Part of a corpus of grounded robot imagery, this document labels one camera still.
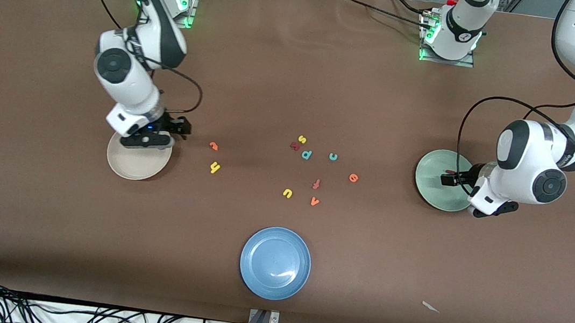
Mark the green plate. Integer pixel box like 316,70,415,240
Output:
411,146,482,215

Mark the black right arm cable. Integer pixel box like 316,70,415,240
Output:
78,0,214,117

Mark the black base cable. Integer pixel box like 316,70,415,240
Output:
343,0,429,28
386,0,432,17

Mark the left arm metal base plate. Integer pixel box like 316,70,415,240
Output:
417,10,480,69

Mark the beige brown plate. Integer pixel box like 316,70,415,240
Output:
104,129,174,185

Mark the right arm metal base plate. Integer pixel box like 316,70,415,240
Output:
137,0,199,30

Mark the blue plate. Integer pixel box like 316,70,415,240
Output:
236,223,315,305

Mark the brown table cover sheet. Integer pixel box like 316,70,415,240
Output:
0,0,575,323

